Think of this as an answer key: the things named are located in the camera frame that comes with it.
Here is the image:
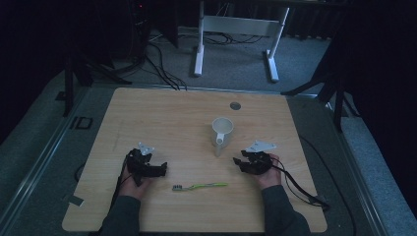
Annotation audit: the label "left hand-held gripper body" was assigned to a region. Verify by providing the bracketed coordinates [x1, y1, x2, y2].
[125, 142, 156, 187]

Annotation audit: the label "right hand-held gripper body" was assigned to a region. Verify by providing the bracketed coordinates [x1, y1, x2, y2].
[244, 140, 277, 176]

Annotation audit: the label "person's right hand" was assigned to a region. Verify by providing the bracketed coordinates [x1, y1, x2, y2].
[254, 153, 283, 192]

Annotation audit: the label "person's left hand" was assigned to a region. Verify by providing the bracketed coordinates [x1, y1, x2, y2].
[118, 170, 153, 202]

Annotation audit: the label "white cup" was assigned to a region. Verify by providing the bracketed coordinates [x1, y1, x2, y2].
[210, 116, 235, 158]

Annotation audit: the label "green toothbrush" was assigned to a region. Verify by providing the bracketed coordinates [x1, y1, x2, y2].
[171, 182, 229, 193]

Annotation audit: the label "grey tape piece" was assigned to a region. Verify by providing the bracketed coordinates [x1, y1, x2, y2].
[66, 195, 86, 207]

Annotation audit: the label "black metal stand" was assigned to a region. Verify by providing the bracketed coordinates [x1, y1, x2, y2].
[55, 48, 133, 118]
[280, 42, 362, 134]

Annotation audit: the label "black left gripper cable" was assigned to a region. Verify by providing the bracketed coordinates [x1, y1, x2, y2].
[109, 155, 130, 210]

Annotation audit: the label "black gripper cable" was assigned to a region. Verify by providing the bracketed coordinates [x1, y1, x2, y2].
[109, 155, 130, 210]
[270, 162, 331, 211]

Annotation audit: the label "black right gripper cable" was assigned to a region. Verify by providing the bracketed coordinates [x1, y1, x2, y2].
[270, 162, 331, 211]

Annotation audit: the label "black floor bracket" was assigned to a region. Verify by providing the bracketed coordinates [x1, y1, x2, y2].
[69, 115, 94, 131]

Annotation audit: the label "black floor cable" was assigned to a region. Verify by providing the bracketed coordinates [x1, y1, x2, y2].
[298, 135, 358, 236]

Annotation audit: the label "bundle of black floor cables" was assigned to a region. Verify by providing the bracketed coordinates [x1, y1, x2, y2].
[111, 42, 189, 91]

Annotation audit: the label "black cables under desk frame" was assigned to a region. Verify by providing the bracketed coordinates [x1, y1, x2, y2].
[178, 30, 265, 46]

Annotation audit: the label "white metal desk frame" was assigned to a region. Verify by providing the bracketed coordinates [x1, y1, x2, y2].
[193, 0, 291, 84]

